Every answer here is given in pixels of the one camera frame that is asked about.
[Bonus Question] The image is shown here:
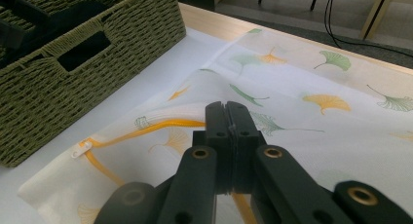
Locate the light wooden post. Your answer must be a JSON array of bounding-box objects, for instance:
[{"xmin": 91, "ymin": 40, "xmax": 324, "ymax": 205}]
[{"xmin": 359, "ymin": 0, "xmax": 391, "ymax": 41}]

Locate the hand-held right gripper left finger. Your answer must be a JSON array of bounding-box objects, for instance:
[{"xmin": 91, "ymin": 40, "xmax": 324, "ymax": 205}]
[{"xmin": 193, "ymin": 101, "xmax": 233, "ymax": 194}]

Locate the green woven basket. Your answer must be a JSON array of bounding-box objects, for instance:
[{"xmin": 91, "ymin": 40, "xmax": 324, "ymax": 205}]
[{"xmin": 0, "ymin": 0, "xmax": 187, "ymax": 168}]

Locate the black wall cable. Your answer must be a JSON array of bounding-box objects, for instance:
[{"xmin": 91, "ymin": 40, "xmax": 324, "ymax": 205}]
[{"xmin": 323, "ymin": 0, "xmax": 413, "ymax": 59}]

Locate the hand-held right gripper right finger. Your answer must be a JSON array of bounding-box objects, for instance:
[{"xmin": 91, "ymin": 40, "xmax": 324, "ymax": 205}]
[{"xmin": 226, "ymin": 100, "xmax": 267, "ymax": 193}]

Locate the leaf print mesh laundry bag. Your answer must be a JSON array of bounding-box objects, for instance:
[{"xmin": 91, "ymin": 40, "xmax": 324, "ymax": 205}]
[{"xmin": 18, "ymin": 27, "xmax": 413, "ymax": 224}]

